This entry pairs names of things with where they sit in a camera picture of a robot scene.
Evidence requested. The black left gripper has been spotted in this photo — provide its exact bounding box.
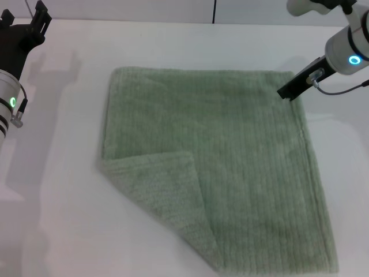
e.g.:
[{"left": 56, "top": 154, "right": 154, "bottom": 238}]
[{"left": 0, "top": 0, "right": 53, "bottom": 80}]

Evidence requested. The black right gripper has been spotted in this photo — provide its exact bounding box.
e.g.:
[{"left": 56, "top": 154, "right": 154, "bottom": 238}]
[{"left": 277, "top": 57, "right": 337, "bottom": 102}]

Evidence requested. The green ribbed towel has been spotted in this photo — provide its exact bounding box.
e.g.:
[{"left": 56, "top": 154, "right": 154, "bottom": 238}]
[{"left": 96, "top": 66, "right": 340, "bottom": 274}]

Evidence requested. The right wrist cable with plug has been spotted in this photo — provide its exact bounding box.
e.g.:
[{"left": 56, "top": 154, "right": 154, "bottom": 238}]
[{"left": 306, "top": 68, "right": 369, "bottom": 95}]

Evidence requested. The wrist cable with plug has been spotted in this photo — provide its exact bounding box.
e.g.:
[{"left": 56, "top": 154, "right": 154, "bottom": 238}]
[
  {"left": 306, "top": 68, "right": 369, "bottom": 95},
  {"left": 10, "top": 86, "right": 29, "bottom": 128}
]

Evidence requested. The right wrist camera housing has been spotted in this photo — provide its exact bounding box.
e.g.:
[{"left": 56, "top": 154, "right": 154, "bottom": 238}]
[{"left": 286, "top": 0, "right": 358, "bottom": 17}]

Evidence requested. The left wrist cable with plug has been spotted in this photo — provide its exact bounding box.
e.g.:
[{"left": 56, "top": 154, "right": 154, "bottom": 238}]
[{"left": 10, "top": 86, "right": 29, "bottom": 128}]

